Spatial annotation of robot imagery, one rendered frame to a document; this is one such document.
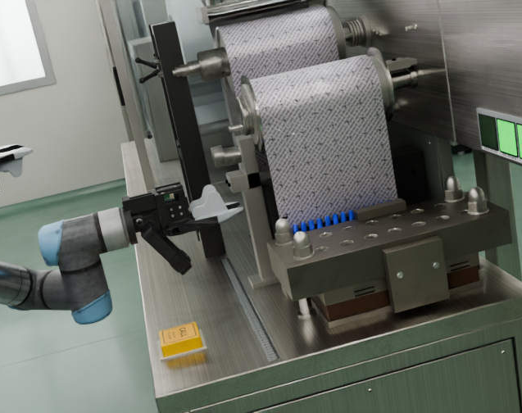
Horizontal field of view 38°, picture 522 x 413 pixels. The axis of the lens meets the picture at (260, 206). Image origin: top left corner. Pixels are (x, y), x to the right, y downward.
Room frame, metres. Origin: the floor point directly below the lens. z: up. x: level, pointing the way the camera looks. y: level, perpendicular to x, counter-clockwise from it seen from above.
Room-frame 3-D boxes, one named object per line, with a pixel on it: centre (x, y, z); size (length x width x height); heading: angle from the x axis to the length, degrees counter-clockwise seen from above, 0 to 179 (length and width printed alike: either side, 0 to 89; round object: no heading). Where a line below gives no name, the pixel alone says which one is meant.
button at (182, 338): (1.24, 0.19, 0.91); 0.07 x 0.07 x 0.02; 8
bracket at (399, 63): (1.48, -0.32, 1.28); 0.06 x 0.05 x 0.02; 98
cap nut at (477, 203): (1.26, -0.37, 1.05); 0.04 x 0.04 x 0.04
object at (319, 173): (1.39, -0.15, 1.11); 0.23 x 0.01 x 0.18; 98
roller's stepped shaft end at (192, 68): (1.67, 0.10, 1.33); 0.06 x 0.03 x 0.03; 98
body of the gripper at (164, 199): (1.34, 0.19, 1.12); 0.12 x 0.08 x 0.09; 98
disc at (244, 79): (1.43, -0.02, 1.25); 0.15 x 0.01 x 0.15; 8
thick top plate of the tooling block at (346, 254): (1.28, -0.21, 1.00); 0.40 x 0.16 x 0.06; 98
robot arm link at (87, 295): (1.32, 0.36, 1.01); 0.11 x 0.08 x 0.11; 63
